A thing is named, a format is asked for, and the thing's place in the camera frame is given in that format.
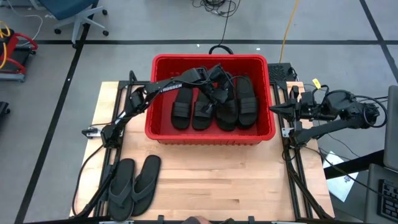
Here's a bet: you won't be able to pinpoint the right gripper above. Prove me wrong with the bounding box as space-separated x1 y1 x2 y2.
269 85 315 139

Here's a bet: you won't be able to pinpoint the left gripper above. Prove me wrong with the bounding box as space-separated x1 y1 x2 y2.
198 76 233 115

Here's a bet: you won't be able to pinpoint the black ribbed-strap slide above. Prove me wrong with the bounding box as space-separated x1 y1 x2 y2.
170 86 194 131
235 75 259 129
191 91 215 131
215 73 239 132

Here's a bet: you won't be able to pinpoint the dark grey flip-flop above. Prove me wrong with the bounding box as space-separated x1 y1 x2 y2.
108 157 137 222
131 154 162 217

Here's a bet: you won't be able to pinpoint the red plastic bin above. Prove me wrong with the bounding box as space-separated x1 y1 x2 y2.
144 54 277 146

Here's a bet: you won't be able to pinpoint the black perforated box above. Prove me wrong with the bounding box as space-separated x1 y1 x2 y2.
267 63 296 84

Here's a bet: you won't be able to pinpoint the black flat bar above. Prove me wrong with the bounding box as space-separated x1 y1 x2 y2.
323 150 386 180

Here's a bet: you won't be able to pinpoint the white paper sheet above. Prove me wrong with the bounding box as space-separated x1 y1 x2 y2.
326 151 359 203

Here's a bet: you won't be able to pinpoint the grey monitor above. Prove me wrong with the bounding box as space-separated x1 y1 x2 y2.
382 85 398 172

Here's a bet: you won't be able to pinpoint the grey desk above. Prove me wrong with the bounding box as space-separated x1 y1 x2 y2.
363 163 398 224

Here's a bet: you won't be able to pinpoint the black keyboard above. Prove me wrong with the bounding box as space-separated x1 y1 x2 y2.
377 179 398 223

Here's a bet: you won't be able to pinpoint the blue-seat office chair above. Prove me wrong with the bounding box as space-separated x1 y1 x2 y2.
37 0 109 49

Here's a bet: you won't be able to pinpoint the red metal cart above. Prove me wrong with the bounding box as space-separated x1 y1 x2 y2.
0 28 39 83

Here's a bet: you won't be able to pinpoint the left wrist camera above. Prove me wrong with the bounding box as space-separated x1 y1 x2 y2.
216 88 230 104

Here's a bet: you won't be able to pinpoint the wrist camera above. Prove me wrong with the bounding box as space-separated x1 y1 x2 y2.
216 88 230 104
300 91 315 110

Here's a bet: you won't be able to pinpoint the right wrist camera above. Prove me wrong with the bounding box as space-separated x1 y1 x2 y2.
300 91 315 110

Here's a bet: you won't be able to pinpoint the black right frame rails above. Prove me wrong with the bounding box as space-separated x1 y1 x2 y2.
267 79 335 220

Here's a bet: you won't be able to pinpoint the black frame rails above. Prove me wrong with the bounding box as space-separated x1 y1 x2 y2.
267 79 335 220
74 70 153 218

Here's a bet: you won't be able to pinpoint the black cable loop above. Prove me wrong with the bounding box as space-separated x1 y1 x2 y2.
208 44 234 56

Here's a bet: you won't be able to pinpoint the yellow floor cable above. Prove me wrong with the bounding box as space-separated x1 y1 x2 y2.
279 0 301 64

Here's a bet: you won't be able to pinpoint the black floor cable bundle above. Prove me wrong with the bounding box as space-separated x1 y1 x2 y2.
191 0 242 18

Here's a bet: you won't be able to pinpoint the black left frame rails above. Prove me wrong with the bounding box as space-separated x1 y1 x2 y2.
74 70 153 218

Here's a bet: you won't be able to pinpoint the black arm base cable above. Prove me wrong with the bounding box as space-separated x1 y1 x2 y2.
71 142 106 218

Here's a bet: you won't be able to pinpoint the yellow coiled cable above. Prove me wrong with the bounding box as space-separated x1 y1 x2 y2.
0 21 12 70

